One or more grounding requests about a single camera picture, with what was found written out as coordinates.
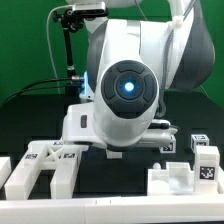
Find white tagged cube left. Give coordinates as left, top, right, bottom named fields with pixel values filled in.
left=160, top=135, right=176, bottom=154

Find white tagged cube right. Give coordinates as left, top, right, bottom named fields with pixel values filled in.
left=191, top=134, right=210, bottom=151

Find white chair back frame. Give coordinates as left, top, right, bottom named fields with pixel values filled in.
left=5, top=141, right=88, bottom=200

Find white left fence bar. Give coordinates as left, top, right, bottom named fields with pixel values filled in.
left=0, top=157, right=11, bottom=189

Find white camera cable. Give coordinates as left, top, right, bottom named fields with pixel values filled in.
left=45, top=4, right=74, bottom=95

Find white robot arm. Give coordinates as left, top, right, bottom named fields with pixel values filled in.
left=62, top=0, right=215, bottom=151

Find grey mounted camera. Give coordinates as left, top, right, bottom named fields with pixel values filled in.
left=72, top=2, right=108, bottom=18

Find black camera stand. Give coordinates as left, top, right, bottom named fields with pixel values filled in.
left=53, top=9, right=83, bottom=96

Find white tagged cube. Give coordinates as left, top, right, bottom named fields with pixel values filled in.
left=160, top=135, right=176, bottom=154
left=191, top=134, right=210, bottom=151

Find white fence bar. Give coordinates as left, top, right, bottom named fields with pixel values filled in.
left=0, top=157, right=11, bottom=189
left=0, top=195, right=224, bottom=224

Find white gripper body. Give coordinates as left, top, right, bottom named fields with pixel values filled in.
left=62, top=102, right=177, bottom=148

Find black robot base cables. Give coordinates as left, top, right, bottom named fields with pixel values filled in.
left=0, top=75, right=85, bottom=107

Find white front fence bar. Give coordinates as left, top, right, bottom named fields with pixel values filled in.
left=0, top=195, right=224, bottom=224

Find white chair seat part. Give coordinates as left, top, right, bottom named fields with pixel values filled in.
left=147, top=162, right=224, bottom=196

